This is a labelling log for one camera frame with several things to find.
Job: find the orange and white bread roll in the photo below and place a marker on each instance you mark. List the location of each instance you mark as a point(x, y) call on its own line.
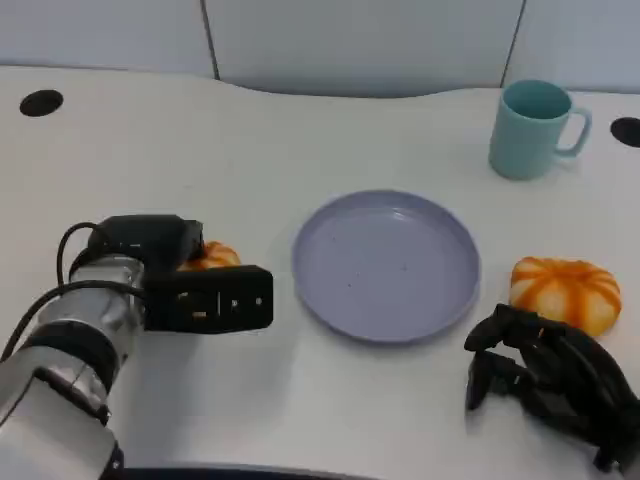
point(565, 290)
point(220, 255)

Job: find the pale green mug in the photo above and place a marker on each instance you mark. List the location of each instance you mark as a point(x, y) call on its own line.
point(522, 140)

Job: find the lilac plate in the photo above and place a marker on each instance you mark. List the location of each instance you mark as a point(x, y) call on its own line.
point(385, 265)

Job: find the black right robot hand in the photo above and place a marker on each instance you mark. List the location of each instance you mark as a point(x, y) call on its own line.
point(570, 375)

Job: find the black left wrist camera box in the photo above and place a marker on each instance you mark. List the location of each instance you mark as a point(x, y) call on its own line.
point(215, 300)

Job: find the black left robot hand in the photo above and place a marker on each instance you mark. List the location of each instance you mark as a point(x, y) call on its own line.
point(145, 240)

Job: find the grey partition panel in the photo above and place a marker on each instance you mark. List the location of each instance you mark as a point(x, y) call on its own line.
point(365, 45)
point(100, 35)
point(580, 40)

